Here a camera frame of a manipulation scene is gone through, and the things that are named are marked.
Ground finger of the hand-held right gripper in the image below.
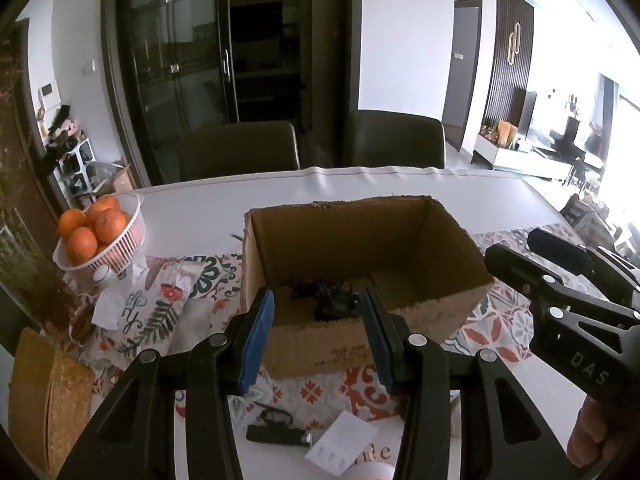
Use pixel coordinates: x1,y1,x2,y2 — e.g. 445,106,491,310
527,228,640,306
484,244,640,333

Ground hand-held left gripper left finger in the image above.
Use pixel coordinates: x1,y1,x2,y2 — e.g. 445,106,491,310
57,287,276,480

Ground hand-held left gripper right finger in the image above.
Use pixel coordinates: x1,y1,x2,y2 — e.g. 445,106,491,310
361,287,591,480

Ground black flashlight with strap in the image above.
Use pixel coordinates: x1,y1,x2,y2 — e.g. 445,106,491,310
246,407,313,448

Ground white power adapter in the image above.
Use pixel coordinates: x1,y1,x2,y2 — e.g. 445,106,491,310
305,410,378,478

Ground round pale dome object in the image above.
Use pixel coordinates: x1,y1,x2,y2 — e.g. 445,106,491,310
345,462,396,480

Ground person's right hand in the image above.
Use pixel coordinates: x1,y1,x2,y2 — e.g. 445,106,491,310
567,396,623,472

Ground white low media cabinet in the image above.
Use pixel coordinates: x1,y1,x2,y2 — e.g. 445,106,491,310
472,132,606,181

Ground clear printed plastic bag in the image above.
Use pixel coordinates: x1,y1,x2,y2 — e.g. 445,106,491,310
145,259,207,307

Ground patterned white tablecloth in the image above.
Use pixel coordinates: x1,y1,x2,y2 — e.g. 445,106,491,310
65,165,601,480

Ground black television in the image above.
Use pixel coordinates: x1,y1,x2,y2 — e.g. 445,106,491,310
520,89,538,133

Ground crumpled white tissue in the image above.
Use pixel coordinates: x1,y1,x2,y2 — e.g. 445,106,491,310
92,290,127,331

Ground white plastic fruit basket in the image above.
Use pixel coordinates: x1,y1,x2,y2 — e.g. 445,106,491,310
52,192,148,273

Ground dark dining chair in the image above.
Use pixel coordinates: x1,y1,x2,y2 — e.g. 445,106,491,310
347,110,447,168
177,121,301,183

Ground small brown wicker dish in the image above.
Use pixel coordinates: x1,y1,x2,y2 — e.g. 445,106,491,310
70,305,96,346

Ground orange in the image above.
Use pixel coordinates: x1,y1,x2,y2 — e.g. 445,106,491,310
58,210,87,238
95,210,132,243
67,227,98,266
86,195,121,216

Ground dark grey room door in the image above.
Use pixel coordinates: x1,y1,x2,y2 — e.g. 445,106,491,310
442,0,483,151

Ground small cardboard box on floor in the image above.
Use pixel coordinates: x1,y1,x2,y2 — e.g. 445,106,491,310
112,162,136,193

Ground woven wicker box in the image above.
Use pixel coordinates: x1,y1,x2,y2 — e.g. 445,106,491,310
7,327,96,478

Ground white shoe rack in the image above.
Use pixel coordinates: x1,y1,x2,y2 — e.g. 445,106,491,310
42,105,96,201

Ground dark glass door cabinet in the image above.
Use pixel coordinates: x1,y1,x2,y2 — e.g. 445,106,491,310
102,0,361,186

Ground brown wooden door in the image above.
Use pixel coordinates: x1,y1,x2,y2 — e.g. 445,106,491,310
0,19,66,311

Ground black tangled cable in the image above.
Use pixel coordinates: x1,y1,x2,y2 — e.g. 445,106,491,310
292,277,361,321

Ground dark slatted wall panel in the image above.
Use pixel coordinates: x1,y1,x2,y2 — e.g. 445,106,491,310
482,0,536,126

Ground gold wall ornament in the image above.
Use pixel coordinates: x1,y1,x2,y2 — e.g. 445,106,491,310
505,22,523,66

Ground white wall intercom panel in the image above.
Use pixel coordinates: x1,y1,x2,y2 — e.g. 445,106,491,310
39,82,62,111

